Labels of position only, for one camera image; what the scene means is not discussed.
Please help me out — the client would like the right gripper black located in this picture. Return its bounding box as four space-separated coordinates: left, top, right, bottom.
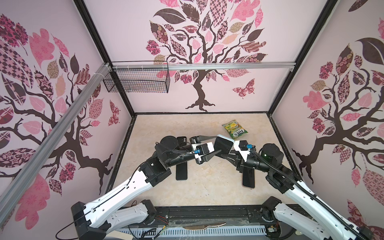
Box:
221 149 273 175

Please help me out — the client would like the dark blue phone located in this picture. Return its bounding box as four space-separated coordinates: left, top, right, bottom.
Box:
176 162 188 181

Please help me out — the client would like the light blue phone case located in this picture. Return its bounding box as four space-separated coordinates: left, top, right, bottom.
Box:
214 135 235 157

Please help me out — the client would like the black phone case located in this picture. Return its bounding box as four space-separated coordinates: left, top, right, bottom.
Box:
177 136 188 148

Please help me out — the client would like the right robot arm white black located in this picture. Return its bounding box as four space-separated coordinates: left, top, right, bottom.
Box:
214 141 374 240

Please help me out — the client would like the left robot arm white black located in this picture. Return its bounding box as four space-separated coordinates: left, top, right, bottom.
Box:
71 136 230 240

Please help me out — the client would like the black phone right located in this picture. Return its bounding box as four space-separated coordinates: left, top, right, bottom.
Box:
242 168 255 189

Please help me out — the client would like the green snack packet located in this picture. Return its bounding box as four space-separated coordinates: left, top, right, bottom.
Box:
222 120 248 140

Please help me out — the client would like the wooden knife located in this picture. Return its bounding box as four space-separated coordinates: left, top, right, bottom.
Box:
183 222 227 231

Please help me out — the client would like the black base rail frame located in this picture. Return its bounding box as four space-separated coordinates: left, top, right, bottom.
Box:
128 203 341 240

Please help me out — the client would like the white slotted cable duct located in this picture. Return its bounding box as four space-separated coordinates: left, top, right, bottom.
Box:
120 226 267 239

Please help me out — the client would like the aluminium rail back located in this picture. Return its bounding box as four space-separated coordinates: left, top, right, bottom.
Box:
113 62 296 71

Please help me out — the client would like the aluminium rail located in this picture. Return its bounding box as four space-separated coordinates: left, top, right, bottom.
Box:
1 63 111 224
113 62 296 71

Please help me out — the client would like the black wire basket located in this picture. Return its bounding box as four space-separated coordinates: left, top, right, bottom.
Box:
103 60 171 94

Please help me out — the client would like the aluminium rail left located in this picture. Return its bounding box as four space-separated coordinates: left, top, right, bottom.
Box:
1 63 111 224

